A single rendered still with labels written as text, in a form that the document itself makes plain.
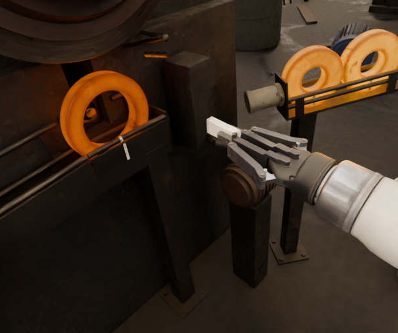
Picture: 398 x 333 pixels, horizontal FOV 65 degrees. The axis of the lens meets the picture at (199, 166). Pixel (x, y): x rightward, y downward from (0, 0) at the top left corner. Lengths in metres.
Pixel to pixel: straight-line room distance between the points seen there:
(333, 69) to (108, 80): 0.54
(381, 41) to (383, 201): 0.55
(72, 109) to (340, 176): 0.45
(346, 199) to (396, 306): 0.87
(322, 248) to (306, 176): 0.90
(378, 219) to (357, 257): 0.93
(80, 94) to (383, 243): 0.52
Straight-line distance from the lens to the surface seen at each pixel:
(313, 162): 0.46
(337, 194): 0.44
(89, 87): 0.61
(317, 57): 0.84
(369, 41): 0.90
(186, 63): 0.73
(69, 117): 0.61
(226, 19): 0.94
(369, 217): 0.44
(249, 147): 0.51
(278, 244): 1.31
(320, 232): 1.39
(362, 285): 1.29
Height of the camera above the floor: 1.04
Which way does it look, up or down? 38 degrees down
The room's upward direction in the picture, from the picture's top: 7 degrees counter-clockwise
